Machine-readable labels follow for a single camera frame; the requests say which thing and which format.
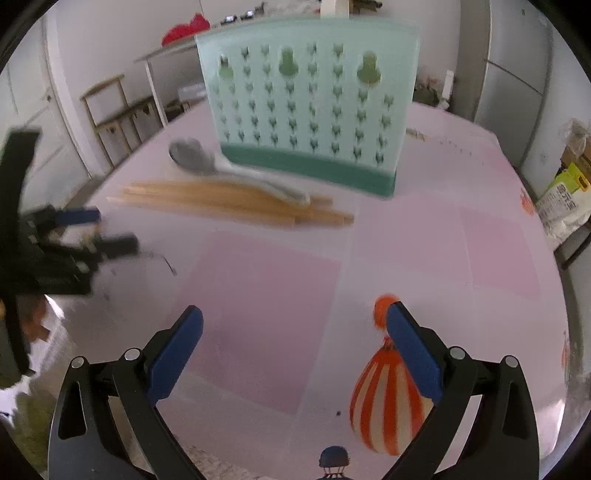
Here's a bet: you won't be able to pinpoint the teal plastic utensil holder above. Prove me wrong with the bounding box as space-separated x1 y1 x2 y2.
195 16 422 199

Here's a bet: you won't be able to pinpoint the dark green bag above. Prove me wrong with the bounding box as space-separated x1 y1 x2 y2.
412 76 440 106

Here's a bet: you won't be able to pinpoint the person's left hand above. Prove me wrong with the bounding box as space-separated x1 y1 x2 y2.
21 298 51 344

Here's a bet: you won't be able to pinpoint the white wooden-top table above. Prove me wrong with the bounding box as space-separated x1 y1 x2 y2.
134 34 208 127

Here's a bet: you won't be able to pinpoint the white door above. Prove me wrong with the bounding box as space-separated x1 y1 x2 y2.
0 69 90 185

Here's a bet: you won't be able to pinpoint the pink printed tablecloth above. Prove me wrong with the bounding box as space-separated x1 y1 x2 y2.
69 99 573 480

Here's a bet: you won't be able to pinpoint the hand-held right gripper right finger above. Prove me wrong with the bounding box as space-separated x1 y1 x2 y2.
382 302 542 480

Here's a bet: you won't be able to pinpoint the pile of wooden chopsticks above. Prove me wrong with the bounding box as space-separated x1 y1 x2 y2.
106 181 355 229

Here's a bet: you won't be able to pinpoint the cardboard box with plastic wrap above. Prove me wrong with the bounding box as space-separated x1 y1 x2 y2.
561 119 591 178

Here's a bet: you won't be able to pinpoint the wooden chair with dark seat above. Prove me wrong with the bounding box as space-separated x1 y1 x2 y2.
81 75 162 168

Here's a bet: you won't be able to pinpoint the red plastic bag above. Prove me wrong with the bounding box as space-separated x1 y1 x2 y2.
161 13 211 47

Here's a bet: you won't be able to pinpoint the white and yellow rice bag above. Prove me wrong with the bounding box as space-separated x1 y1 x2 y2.
536 164 591 250

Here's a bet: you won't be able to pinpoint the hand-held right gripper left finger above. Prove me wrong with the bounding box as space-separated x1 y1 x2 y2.
47 305 205 480

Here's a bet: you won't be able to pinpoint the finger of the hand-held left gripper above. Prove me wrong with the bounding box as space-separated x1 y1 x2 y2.
46 208 102 228
85 234 140 259

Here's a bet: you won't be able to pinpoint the grey spoon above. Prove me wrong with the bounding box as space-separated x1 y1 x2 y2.
168 138 311 206

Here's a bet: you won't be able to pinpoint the grey refrigerator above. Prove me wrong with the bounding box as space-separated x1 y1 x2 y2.
475 0 557 171

